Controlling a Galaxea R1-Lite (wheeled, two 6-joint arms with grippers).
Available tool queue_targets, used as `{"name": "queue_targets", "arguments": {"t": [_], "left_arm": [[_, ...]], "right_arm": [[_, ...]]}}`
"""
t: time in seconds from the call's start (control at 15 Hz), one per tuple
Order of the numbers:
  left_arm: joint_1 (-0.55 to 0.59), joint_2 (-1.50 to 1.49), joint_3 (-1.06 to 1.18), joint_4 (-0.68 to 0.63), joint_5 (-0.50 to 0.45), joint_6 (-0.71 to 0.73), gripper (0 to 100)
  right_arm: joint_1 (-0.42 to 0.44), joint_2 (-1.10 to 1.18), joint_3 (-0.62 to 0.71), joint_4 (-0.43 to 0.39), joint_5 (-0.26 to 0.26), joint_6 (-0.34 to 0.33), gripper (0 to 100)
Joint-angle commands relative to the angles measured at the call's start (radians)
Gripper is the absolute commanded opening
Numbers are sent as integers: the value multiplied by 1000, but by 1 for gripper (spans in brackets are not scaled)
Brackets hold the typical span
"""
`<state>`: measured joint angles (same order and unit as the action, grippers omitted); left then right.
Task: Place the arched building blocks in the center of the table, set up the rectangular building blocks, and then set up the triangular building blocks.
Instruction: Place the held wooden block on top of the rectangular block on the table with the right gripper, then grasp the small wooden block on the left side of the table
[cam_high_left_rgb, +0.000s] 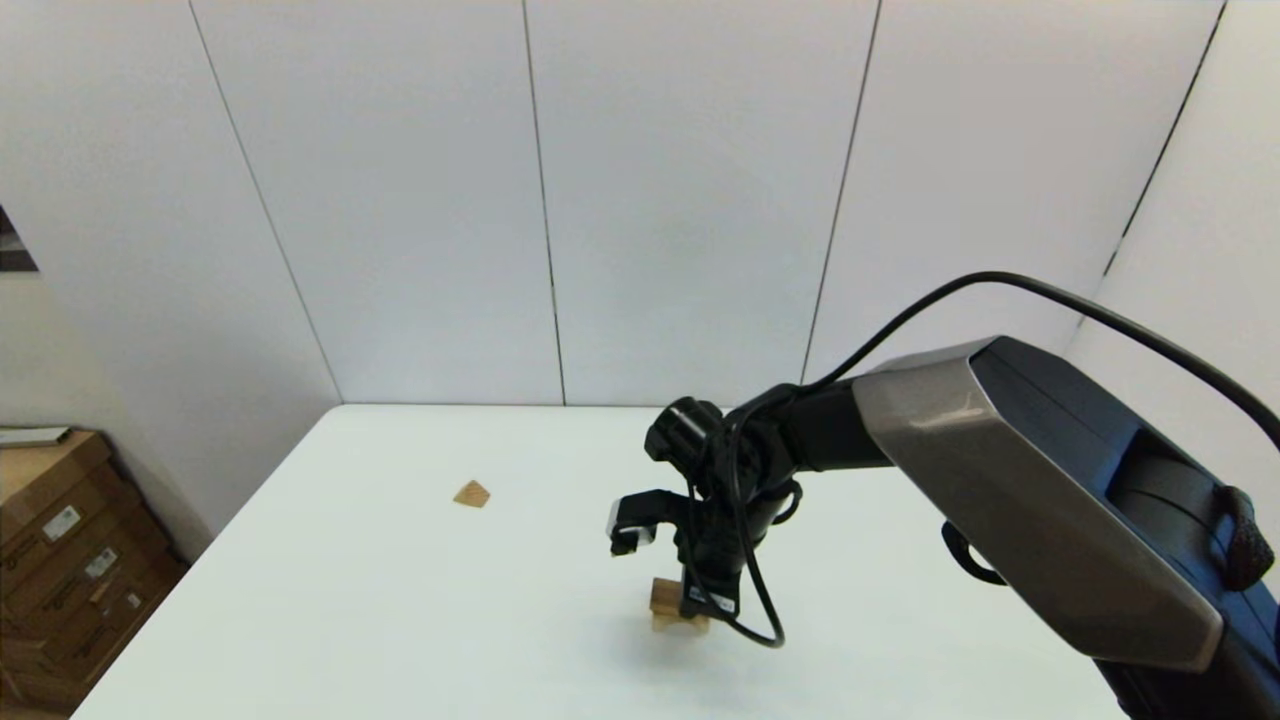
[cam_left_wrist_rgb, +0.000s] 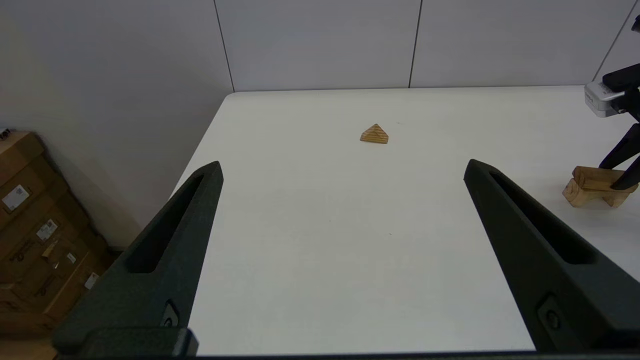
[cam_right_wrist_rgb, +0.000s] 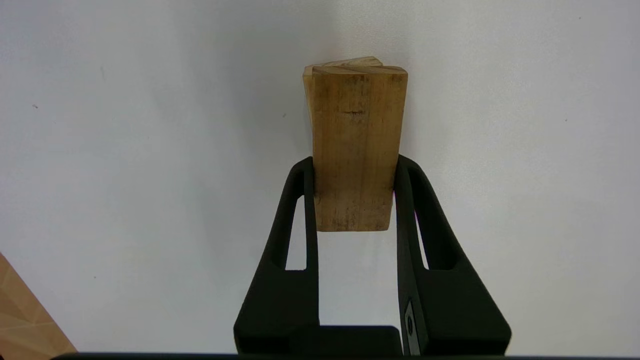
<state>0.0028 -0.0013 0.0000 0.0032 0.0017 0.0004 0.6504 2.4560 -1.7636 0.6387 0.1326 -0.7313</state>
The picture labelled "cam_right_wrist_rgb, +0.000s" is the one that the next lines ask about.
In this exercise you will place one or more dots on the arched wooden building block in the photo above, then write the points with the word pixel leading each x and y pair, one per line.
pixel 350 62

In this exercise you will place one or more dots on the rectangular wooden building block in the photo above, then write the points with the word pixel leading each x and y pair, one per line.
pixel 355 150

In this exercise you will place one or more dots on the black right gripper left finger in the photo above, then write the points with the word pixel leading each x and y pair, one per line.
pixel 280 305

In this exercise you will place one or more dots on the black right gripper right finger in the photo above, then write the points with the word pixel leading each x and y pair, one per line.
pixel 450 310

